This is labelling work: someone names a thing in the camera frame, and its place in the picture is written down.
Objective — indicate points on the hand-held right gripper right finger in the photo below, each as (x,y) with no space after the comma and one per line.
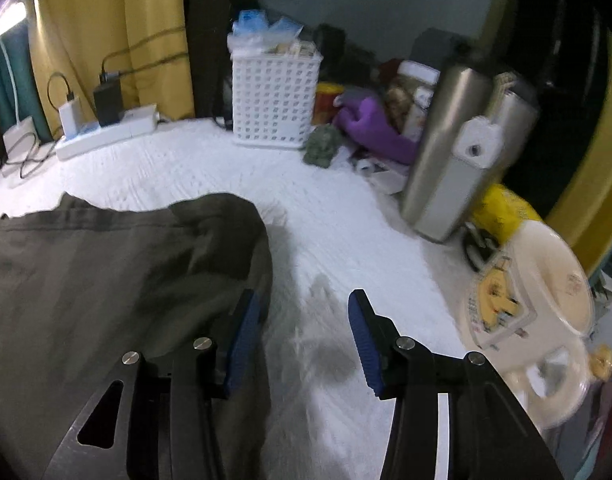
(363,340)

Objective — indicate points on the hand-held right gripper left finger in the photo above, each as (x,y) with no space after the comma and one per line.
(243,340)

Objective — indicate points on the olive brown t-shirt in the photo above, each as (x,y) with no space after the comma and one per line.
(111,270)

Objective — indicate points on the white quilted bed cover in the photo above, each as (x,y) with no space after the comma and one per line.
(336,210)

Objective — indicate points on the stainless steel tumbler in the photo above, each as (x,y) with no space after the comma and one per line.
(435,175)

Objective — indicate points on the cream cartoon mug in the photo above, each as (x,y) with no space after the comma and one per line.
(545,280)

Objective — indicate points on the yellow plastic bag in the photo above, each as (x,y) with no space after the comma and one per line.
(505,210)

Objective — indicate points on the small green toy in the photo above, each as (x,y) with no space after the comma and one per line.
(323,145)

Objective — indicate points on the purple plush toy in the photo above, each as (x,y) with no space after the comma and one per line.
(370,125)

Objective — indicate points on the white tag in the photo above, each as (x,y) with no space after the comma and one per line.
(478,142)

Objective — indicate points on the small yellow container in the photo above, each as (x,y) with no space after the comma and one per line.
(328,100)

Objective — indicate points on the white power strip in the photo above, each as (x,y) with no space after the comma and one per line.
(111,132)

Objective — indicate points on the white plastic basket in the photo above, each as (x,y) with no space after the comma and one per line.
(273,95)

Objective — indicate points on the yellow curtain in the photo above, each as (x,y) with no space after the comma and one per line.
(86,20)
(595,210)

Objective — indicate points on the jar with white lid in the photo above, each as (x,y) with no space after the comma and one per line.
(415,72)

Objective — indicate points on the black charger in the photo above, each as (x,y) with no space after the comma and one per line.
(107,102)

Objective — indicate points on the white charger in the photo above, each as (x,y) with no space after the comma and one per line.
(71,117)

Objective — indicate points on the white desk lamp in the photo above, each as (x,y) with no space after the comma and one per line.
(18,132)

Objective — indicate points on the blue packets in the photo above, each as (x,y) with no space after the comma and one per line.
(256,25)

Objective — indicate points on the teal curtain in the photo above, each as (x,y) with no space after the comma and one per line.
(31,85)

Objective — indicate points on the black window frame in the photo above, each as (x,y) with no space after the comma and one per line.
(206,35)

